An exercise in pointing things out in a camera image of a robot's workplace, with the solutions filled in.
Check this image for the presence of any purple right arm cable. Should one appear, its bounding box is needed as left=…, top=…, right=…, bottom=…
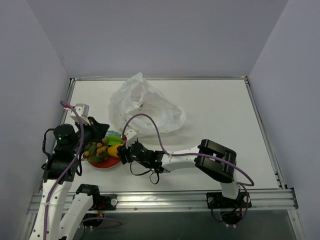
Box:
left=123, top=113, right=255, bottom=223

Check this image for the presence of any yellow fake mango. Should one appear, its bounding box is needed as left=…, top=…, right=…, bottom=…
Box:
left=107, top=143, right=123, bottom=158

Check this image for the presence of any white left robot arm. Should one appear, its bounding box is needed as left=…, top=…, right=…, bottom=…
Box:
left=29, top=116, right=110, bottom=240

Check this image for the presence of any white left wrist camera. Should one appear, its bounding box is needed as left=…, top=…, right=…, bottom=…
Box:
left=70, top=103, right=90, bottom=125

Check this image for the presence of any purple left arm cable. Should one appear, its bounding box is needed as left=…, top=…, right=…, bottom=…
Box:
left=42, top=100, right=123, bottom=240

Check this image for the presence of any red and teal plate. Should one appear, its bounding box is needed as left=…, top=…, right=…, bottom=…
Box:
left=88, top=130, right=121, bottom=170

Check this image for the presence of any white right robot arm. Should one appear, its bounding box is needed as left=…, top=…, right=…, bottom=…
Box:
left=117, top=139, right=240, bottom=207

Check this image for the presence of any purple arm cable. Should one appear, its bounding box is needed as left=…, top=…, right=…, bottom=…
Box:
left=42, top=100, right=123, bottom=240
left=123, top=113, right=255, bottom=223

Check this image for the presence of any aluminium front rail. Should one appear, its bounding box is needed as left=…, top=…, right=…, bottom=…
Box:
left=26, top=188, right=299, bottom=213

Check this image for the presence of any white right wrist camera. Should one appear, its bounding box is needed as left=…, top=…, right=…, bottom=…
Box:
left=122, top=128, right=138, bottom=149

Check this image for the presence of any white plastic bag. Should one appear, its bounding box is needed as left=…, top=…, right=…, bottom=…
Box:
left=108, top=72, right=187, bottom=134

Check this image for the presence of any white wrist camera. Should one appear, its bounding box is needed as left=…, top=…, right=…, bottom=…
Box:
left=122, top=128, right=138, bottom=149
left=70, top=103, right=90, bottom=125

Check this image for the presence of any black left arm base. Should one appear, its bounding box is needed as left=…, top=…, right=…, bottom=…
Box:
left=82, top=194, right=118, bottom=228

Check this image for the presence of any green fake starfruit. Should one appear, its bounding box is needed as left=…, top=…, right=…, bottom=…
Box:
left=103, top=136, right=124, bottom=146

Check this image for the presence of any fake longan bunch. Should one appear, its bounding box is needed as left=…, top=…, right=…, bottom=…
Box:
left=81, top=142, right=109, bottom=163

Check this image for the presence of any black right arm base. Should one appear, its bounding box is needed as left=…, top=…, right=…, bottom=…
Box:
left=206, top=190, right=252, bottom=228

